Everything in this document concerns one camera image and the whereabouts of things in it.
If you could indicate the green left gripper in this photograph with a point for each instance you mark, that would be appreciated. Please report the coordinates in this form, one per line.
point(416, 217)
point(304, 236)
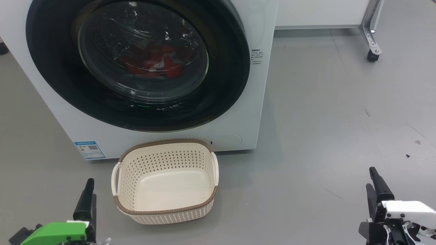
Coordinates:
point(58, 231)

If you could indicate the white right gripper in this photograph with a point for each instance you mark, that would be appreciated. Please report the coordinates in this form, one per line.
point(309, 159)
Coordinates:
point(408, 212)

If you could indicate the red and white garment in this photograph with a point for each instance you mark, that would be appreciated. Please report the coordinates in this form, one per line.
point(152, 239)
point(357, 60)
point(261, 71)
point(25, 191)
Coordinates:
point(153, 63)

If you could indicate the round black glass washer door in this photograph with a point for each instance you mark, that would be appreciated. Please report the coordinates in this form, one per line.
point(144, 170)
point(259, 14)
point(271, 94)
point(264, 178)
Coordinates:
point(224, 68)

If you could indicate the cream perforated laundry basket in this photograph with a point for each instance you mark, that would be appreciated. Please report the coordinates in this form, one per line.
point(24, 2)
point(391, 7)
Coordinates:
point(170, 190)

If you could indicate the white filter access cover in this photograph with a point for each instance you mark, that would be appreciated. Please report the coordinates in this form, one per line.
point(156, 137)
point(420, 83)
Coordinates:
point(228, 141)

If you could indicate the white front-load washing machine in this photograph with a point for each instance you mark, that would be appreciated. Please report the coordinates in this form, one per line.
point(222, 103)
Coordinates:
point(238, 102)

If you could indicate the blue energy label sticker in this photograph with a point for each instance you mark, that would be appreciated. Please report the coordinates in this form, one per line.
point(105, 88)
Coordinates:
point(90, 150)

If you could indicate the black caster wheel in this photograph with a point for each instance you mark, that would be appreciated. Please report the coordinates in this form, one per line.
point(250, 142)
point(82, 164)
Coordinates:
point(373, 56)

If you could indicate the silver metal furniture leg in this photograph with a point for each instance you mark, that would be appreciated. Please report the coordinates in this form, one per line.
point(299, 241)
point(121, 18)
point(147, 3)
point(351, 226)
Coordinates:
point(369, 30)

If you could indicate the black text warning label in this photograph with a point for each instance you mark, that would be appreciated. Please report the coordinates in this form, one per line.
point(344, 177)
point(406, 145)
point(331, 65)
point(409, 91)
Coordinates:
point(257, 56)

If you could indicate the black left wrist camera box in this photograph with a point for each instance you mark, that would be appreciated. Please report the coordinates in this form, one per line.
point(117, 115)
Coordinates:
point(18, 237)

